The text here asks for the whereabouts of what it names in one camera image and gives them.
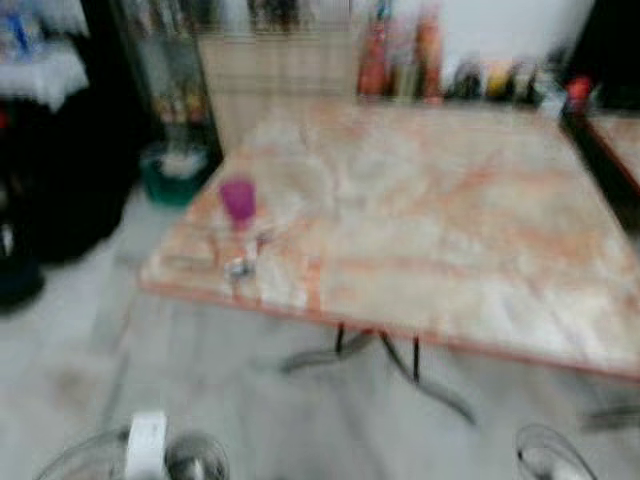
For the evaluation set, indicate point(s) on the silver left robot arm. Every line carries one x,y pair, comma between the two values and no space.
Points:
197,460

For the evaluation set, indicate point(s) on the marble-pattern table with orange edge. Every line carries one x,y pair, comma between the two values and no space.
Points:
620,140
420,220

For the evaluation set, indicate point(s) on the small red jar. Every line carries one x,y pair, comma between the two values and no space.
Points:
579,94

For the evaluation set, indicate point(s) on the small white container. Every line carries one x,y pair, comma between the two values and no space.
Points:
552,100

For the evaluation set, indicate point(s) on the black cabinet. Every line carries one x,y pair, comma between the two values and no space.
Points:
612,45

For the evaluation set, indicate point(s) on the yellow-lid jar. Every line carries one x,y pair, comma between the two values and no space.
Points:
497,80

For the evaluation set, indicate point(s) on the tall orange sauce bottle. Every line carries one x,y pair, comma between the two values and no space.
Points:
429,55

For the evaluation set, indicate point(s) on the greenish glass bottle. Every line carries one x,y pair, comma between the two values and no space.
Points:
404,75

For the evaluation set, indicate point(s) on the red sauce bottle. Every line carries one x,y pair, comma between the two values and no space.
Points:
374,60

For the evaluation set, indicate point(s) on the beige wicker crate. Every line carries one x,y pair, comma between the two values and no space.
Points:
280,85

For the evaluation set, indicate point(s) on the small clear glass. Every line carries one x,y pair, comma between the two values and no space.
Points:
239,268

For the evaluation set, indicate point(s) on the purple plastic cup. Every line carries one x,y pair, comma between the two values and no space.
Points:
238,200

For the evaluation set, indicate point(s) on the green plastic basin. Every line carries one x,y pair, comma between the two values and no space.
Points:
175,180

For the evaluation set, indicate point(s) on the glass display cabinet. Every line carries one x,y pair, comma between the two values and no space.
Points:
165,70

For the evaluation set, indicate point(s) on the white lace cloth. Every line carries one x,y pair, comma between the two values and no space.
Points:
40,75

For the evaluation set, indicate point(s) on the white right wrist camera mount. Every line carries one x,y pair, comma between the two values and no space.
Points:
578,473

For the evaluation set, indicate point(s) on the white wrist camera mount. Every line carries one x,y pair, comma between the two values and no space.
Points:
146,445
578,473

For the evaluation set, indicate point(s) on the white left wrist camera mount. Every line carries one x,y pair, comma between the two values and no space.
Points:
146,445

